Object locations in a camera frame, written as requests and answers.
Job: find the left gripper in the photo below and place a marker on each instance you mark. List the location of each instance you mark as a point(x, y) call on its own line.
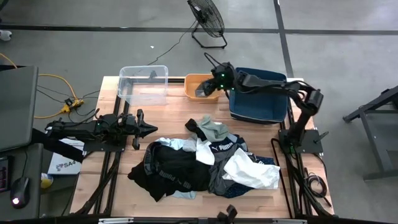
point(127, 124)

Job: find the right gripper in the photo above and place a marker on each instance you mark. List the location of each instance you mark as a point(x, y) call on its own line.
point(224, 77)

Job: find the small grey cloth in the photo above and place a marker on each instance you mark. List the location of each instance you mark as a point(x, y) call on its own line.
point(199, 92)

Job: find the light blue patterned cloth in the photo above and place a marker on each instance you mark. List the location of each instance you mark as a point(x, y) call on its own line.
point(174, 143)

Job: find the light grey cloth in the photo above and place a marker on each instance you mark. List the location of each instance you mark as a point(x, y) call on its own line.
point(214, 129)

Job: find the white and grey clothes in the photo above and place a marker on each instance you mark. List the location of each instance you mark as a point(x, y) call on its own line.
point(192, 126)

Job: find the black Puma shorts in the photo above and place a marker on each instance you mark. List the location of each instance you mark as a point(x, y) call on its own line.
point(174, 168)

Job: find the grey Puma briefs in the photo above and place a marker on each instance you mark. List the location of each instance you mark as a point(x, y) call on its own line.
point(217, 174)

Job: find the large white cloth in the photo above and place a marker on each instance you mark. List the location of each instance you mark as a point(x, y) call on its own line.
point(248, 171)

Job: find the navy dotted cloth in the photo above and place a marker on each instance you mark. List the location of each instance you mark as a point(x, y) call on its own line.
point(239, 191)

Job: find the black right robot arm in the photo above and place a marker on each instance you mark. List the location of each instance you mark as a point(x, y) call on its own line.
point(270, 85)

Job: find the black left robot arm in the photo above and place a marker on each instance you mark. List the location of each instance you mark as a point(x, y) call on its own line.
point(77, 129)

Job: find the yellow-orange plastic basket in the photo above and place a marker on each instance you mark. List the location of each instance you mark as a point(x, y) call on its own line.
point(190, 85)

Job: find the clear plastic bin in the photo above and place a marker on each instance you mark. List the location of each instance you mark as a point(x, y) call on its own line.
point(143, 93)

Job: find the blue fabric storage bin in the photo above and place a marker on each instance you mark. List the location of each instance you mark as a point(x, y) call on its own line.
point(258, 105)

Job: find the yellow power strip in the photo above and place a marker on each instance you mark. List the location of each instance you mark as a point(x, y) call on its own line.
point(73, 105)

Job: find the black floor fan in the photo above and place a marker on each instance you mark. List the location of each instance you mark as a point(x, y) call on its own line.
point(206, 15)

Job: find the white cardboard box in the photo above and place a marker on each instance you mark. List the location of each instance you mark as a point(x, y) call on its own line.
point(66, 165)

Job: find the thin black tube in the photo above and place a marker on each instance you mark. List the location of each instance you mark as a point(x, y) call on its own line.
point(271, 149)

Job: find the black diagonal strut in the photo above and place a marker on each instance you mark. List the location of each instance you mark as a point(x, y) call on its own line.
point(56, 146)

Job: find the dark grey desk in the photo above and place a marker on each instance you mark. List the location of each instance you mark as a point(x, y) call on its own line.
point(31, 161)

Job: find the grey flat monitor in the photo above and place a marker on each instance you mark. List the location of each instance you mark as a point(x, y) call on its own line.
point(17, 105)

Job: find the black computer mouse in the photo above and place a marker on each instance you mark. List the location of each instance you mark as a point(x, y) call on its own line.
point(20, 193)

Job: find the black keyboard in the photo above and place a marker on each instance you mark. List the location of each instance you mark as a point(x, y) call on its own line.
point(3, 174)

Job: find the white shoe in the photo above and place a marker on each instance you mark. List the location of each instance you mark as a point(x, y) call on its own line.
point(4, 35)

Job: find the black metal stand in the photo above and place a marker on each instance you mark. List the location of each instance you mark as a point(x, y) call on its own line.
point(376, 130)

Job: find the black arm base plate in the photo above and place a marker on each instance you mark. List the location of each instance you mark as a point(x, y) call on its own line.
point(311, 143)
point(102, 146)

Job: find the black aluminium frame rail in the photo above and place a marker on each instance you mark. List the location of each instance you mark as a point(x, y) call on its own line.
point(109, 174)
point(295, 186)

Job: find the black frame crossbar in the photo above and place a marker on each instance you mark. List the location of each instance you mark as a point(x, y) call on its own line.
point(171, 221)

